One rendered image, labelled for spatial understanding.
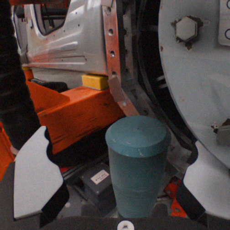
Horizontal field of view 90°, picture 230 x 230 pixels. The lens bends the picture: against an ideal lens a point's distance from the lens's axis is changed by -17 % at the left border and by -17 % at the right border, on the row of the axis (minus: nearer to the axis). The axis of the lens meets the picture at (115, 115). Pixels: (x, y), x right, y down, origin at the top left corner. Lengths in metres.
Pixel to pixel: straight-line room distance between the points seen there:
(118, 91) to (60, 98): 0.23
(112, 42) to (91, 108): 0.29
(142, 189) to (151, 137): 0.08
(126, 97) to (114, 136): 0.14
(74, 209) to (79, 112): 0.33
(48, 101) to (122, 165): 0.34
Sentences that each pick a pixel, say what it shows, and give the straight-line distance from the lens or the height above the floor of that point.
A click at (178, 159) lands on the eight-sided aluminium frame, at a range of 0.32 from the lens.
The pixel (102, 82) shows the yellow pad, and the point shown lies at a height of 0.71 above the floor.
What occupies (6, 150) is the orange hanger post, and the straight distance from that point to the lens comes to 0.46.
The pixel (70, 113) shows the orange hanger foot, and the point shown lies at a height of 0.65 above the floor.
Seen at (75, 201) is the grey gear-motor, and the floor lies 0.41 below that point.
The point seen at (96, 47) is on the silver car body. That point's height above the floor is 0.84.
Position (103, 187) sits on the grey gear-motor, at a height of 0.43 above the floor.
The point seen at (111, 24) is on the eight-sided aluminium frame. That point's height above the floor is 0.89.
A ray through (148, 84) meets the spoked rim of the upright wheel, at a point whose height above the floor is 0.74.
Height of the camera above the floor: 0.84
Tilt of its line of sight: 28 degrees down
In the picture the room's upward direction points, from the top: 5 degrees counter-clockwise
